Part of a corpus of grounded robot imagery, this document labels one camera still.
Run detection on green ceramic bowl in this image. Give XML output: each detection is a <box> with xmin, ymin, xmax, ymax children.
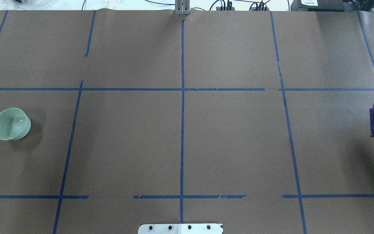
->
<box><xmin>0</xmin><ymin>108</ymin><xmax>31</xmax><ymax>141</ymax></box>

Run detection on black box device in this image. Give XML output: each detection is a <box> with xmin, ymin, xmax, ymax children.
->
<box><xmin>290</xmin><ymin>0</ymin><xmax>344</xmax><ymax>12</ymax></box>

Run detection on aluminium frame post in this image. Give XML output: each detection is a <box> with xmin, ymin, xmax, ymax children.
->
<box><xmin>174</xmin><ymin>0</ymin><xmax>191</xmax><ymax>15</ymax></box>

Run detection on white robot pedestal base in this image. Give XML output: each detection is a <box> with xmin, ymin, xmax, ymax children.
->
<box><xmin>138</xmin><ymin>223</ymin><xmax>224</xmax><ymax>234</ymax></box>

